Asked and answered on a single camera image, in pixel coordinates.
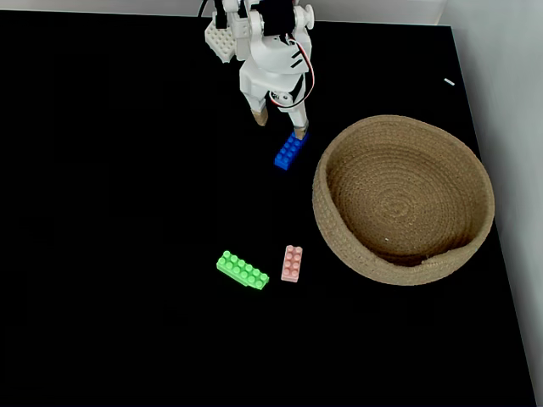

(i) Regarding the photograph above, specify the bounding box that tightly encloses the blue lego block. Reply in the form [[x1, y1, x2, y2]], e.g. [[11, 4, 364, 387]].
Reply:
[[273, 131, 310, 171]]

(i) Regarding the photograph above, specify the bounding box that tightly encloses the green lego block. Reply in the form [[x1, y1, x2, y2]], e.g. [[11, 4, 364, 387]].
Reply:
[[216, 249, 271, 292]]

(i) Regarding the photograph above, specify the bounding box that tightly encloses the pink lego block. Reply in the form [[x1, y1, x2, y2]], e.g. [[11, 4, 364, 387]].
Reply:
[[280, 244, 304, 284]]

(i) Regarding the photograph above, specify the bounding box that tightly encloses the red black gripper cable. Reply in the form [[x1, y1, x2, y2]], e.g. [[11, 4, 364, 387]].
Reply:
[[284, 36, 316, 107]]

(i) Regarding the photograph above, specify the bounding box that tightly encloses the woven rope basket tray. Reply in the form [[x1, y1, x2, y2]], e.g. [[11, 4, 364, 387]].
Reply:
[[311, 114, 496, 287]]

